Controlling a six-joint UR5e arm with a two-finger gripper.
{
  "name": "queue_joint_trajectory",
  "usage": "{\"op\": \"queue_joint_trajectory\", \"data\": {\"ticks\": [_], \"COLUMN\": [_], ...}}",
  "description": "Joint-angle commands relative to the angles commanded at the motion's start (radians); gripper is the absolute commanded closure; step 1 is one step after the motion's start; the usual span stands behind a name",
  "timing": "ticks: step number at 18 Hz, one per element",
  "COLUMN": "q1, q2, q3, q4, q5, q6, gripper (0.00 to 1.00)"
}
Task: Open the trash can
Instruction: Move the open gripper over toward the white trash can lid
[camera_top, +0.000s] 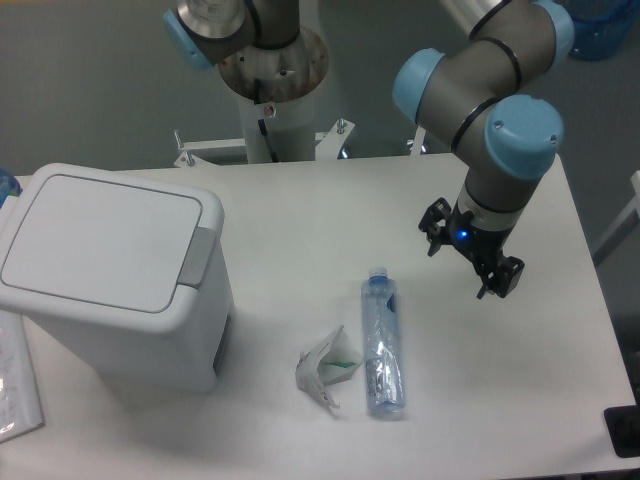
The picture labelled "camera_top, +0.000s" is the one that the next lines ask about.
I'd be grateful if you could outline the crumpled white paper carton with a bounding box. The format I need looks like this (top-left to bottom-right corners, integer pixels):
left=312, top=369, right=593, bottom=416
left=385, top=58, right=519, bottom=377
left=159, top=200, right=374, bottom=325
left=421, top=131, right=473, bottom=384
left=295, top=325, right=363, bottom=409

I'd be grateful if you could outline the clear crushed plastic bottle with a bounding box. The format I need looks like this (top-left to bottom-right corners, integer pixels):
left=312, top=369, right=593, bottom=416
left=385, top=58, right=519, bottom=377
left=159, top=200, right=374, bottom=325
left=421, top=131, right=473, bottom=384
left=361, top=267, right=406, bottom=420

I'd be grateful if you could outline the blue water jug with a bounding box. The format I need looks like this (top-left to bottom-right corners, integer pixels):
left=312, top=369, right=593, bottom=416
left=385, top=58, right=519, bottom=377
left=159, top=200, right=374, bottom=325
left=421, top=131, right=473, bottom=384
left=565, top=0, right=639, bottom=61

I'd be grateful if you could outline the black device at edge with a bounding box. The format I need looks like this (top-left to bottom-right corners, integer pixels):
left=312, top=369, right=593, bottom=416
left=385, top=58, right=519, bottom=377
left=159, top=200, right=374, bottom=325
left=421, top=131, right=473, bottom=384
left=604, top=405, right=639, bottom=458

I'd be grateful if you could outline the white notebook in plastic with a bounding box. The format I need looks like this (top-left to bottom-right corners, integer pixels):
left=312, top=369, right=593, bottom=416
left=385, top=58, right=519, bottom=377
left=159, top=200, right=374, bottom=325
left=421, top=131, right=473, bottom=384
left=1, top=311, right=45, bottom=443

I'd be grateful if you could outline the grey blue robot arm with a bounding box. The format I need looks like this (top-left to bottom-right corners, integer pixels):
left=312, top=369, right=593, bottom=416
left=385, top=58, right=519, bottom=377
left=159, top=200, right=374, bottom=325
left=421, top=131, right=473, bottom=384
left=163, top=1, right=574, bottom=297

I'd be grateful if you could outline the white push-lid trash can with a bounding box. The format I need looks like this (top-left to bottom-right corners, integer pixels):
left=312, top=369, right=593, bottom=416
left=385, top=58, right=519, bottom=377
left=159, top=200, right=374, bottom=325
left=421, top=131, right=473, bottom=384
left=1, top=163, right=233, bottom=392

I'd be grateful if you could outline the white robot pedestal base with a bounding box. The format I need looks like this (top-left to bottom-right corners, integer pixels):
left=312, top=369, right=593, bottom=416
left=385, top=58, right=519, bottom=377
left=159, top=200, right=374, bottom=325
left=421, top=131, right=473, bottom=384
left=166, top=11, right=354, bottom=164

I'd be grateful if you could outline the white frame at right edge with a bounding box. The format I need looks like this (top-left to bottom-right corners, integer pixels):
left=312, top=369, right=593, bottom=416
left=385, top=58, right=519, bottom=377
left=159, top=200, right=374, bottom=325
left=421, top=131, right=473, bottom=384
left=591, top=171, right=639, bottom=268

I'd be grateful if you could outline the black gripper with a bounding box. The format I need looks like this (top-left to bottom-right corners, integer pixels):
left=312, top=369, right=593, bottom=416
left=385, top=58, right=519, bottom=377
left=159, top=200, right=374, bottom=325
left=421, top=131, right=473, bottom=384
left=418, top=198, right=525, bottom=299

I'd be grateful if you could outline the blue bottle at left edge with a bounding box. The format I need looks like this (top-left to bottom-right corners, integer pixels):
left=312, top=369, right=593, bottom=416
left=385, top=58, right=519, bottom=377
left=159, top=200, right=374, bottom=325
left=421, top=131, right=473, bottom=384
left=0, top=168, right=22, bottom=207

